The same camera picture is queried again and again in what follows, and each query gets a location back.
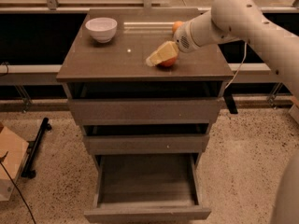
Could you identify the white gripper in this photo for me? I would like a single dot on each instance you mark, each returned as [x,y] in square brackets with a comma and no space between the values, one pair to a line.
[183,39]

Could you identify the red apple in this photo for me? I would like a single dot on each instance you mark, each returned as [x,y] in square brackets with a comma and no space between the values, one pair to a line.
[168,62]

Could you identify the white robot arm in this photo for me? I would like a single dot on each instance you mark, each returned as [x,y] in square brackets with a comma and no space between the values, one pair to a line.
[250,169]

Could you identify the grey drawer cabinet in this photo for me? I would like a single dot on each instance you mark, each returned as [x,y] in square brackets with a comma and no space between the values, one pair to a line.
[118,69]

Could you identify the grey top drawer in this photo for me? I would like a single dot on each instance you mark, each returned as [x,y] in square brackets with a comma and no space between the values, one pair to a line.
[144,111]

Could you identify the grey middle drawer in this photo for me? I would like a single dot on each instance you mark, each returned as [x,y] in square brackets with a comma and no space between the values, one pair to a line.
[146,144]

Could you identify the open grey bottom drawer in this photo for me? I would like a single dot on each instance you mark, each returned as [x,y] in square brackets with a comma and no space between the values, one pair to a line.
[149,187]

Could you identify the small orange fruit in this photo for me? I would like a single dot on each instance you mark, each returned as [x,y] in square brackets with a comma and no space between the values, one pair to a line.
[176,25]

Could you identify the white ceramic bowl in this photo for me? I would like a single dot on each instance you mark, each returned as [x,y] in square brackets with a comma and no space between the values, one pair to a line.
[101,29]

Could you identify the cardboard box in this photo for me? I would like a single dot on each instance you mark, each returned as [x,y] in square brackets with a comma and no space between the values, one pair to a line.
[13,149]

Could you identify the black metal stand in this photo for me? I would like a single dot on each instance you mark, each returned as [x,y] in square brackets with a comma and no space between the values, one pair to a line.
[32,149]

